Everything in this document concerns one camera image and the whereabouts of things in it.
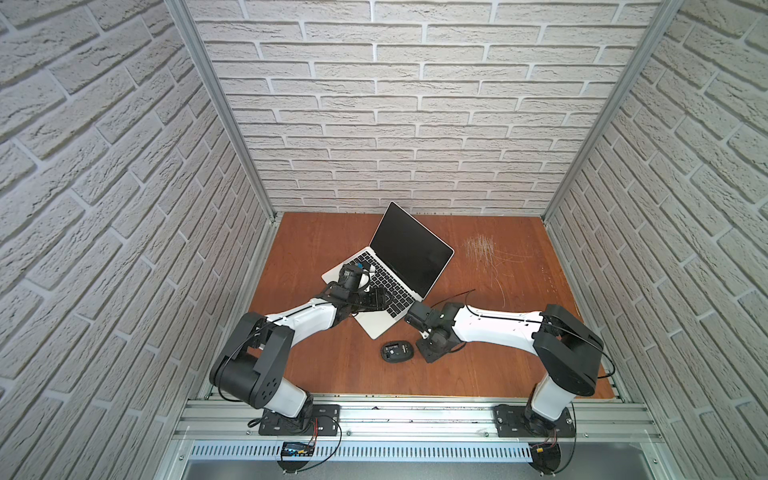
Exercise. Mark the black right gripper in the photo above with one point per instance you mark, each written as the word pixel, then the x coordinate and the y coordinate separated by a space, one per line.
pixel 417 312

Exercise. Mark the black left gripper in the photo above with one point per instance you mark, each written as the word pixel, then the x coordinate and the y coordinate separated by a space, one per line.
pixel 372 299

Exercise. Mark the black wireless mouse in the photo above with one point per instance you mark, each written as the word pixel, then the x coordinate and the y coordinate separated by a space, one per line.
pixel 397 352

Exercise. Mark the silver laptop black screen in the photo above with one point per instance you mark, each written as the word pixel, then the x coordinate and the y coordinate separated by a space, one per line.
pixel 406 259

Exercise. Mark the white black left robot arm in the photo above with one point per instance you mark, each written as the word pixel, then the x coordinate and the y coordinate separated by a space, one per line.
pixel 251 365

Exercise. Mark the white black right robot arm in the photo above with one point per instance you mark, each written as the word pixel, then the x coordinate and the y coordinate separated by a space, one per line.
pixel 570 352

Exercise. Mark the black right controller board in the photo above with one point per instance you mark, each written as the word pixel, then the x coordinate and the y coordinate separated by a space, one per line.
pixel 545 457

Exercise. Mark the green left controller board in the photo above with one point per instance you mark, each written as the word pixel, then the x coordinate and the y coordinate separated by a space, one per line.
pixel 297 450

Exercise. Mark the white perforated vent strip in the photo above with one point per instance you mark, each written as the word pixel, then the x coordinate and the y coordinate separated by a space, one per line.
pixel 451 452

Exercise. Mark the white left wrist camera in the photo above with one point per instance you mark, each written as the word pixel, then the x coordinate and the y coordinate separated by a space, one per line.
pixel 364 276

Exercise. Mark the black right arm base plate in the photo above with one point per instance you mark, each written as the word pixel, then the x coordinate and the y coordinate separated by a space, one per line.
pixel 521 421

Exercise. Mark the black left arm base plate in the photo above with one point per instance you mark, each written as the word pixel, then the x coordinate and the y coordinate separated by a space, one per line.
pixel 321 420

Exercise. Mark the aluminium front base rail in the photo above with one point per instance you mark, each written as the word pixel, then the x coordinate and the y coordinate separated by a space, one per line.
pixel 421 418

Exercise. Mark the aluminium left floor rail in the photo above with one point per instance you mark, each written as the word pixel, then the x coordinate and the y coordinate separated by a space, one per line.
pixel 244 292

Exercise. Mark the aluminium left corner post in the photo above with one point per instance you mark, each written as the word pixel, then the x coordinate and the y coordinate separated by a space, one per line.
pixel 195 45

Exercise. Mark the aluminium corner post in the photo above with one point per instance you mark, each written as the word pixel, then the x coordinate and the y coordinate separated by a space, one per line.
pixel 647 45
pixel 195 45

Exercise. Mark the aluminium right corner post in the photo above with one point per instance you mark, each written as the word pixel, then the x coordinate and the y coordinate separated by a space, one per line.
pixel 647 45

